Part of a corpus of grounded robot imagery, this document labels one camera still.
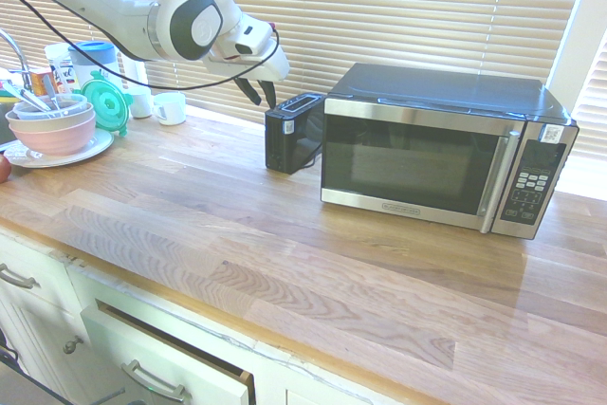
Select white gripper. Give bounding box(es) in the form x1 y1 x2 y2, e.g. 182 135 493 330
203 39 291 110

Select black toaster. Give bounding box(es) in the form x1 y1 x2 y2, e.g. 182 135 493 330
264 91 328 175

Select white mug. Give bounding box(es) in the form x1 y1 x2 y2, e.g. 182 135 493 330
151 91 188 127

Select white cup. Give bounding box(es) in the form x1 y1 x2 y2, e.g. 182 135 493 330
127 87 156 120

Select wide window blinds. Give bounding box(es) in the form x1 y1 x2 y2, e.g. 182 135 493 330
119 0 595 130

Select green round container lid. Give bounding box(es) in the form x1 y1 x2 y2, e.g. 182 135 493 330
78 69 135 139

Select stainless steel microwave oven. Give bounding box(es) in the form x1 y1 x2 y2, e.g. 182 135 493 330
319 62 580 241

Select blue lidded plastic container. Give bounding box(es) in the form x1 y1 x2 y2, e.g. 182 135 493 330
67 40 120 89

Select white plate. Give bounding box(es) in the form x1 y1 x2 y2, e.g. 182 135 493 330
0 128 116 170

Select clear plastic container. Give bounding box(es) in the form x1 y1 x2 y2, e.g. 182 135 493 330
12 93 90 121

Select cream bowl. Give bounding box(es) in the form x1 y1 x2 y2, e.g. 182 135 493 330
5 101 97 135

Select white disinfecting wipes canister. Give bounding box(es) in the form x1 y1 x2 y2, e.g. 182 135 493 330
44 42 81 96

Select pink bowl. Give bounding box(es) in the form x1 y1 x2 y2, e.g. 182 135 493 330
5 111 99 157

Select orange box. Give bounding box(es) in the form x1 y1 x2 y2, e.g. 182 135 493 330
28 68 61 99

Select metal utensil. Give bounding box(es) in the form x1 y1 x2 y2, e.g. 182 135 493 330
13 88 62 113

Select narrow window blinds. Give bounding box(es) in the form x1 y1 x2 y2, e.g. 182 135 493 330
568 46 607 162
0 0 111 72

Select chrome faucet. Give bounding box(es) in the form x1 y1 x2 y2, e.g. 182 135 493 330
0 27 33 92

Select white open drawer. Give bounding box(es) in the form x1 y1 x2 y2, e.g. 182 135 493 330
79 299 256 405

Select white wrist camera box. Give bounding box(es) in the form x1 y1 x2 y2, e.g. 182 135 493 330
221 14 277 58

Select black toaster power cord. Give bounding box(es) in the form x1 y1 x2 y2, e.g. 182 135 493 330
297 146 324 172

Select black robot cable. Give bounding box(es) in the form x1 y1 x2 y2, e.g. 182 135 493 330
0 0 282 92

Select silver drawer handle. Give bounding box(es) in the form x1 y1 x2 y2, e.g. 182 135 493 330
120 359 192 402
0 263 40 289

